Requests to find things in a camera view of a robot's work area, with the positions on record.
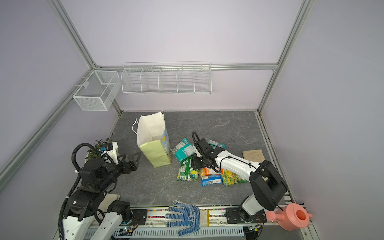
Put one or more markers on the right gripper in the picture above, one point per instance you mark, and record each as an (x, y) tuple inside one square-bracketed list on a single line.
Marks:
[(195, 163)]

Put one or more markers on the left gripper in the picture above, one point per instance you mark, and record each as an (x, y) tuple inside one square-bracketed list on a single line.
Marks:
[(127, 169)]

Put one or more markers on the teal candy bag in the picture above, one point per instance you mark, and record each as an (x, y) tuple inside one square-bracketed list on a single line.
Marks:
[(183, 150), (215, 144)]

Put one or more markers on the green candy bag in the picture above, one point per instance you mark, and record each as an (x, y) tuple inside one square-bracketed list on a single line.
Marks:
[(186, 172)]

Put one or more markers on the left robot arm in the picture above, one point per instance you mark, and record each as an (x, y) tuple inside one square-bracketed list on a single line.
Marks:
[(97, 171)]

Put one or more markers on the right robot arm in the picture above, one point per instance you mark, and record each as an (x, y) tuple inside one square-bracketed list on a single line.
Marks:
[(267, 184)]

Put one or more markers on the orange candy bag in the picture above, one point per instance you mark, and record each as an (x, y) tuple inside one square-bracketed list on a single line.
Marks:
[(208, 172)]

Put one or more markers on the white paper bag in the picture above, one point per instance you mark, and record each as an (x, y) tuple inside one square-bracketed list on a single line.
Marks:
[(153, 139)]

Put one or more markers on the yellow green spring tea bag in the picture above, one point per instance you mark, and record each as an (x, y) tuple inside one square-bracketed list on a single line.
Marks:
[(229, 178)]

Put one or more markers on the blue snack packet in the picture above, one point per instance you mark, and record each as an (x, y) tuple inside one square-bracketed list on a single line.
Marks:
[(211, 180)]

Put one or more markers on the white green glove left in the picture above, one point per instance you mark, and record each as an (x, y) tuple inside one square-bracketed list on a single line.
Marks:
[(109, 198)]

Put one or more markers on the cream cloth glove right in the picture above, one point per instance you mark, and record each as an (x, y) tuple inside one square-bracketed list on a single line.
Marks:
[(254, 156)]

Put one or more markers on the blue dotted work glove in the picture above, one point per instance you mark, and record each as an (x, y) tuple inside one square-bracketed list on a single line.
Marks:
[(188, 218)]

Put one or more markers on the white mesh box basket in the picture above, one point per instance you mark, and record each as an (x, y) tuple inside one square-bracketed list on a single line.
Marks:
[(98, 91)]

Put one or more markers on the pink watering can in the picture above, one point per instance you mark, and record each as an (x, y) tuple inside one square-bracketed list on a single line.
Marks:
[(291, 217)]

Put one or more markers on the white slotted cable duct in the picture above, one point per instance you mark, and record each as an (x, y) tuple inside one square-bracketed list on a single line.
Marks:
[(168, 233)]

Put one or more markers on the white wire shelf basket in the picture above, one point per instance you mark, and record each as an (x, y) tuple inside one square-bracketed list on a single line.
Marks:
[(167, 78)]

